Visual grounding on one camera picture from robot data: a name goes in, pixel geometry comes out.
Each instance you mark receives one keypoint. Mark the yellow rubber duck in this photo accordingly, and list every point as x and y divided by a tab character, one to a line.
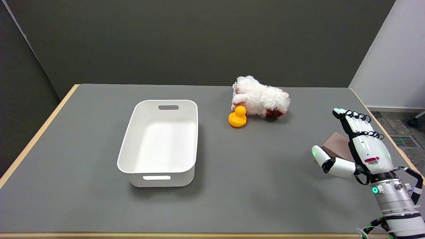
237	117

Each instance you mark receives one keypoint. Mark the white plastic bin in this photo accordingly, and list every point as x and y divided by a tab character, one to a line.
161	144

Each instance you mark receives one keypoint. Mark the floor vent grille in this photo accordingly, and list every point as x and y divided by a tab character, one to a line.
403	140

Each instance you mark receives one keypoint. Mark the white plush toy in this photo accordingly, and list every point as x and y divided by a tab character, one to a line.
260	98

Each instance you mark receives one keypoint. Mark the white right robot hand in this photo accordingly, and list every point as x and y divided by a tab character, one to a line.
368	149

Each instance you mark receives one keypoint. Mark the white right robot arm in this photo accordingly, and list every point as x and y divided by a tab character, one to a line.
396	205

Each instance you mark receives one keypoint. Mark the black chair caster leg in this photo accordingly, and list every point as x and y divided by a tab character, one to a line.
415	120

